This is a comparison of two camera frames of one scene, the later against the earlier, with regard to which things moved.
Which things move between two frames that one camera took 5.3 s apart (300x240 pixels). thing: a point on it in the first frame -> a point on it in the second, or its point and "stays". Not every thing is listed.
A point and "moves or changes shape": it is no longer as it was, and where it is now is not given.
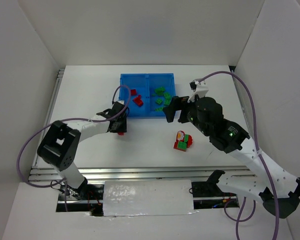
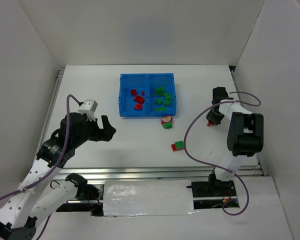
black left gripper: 120,125 -> 100,131
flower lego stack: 181,136 -> 166,121
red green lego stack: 181,146 moves or changes shape
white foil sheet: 151,197 stays
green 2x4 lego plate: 160,109 stays
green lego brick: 159,101 stays
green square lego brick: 168,98 stays
